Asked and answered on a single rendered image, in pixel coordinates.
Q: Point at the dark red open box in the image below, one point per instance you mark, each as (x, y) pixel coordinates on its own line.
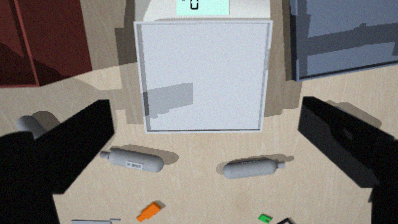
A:
(55, 37)

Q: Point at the white digital scale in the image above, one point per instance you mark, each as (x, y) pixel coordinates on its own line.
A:
(203, 64)

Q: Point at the blue-grey tray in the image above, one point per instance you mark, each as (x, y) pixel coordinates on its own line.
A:
(342, 36)

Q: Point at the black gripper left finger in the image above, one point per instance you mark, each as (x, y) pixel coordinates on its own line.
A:
(30, 167)

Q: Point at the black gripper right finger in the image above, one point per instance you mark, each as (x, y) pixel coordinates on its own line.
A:
(366, 154)

